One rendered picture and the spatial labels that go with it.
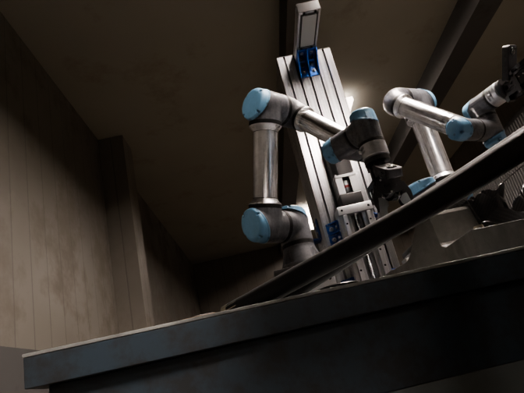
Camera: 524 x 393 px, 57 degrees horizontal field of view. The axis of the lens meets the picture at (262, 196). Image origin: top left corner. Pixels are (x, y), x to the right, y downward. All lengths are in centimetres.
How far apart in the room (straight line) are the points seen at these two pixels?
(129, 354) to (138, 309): 362
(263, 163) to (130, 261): 280
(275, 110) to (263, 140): 11
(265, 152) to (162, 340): 115
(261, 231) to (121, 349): 106
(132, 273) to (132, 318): 38
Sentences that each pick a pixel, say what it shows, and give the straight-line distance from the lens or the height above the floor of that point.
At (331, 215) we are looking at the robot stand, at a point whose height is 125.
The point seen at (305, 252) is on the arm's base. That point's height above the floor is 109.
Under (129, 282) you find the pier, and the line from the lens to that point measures 428.
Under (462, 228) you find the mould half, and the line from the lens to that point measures 95.
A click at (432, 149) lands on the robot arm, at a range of 200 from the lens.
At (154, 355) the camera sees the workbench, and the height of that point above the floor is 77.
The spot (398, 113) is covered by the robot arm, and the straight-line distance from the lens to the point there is 196.
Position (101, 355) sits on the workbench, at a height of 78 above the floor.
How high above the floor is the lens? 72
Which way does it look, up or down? 20 degrees up
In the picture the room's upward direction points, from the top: 13 degrees counter-clockwise
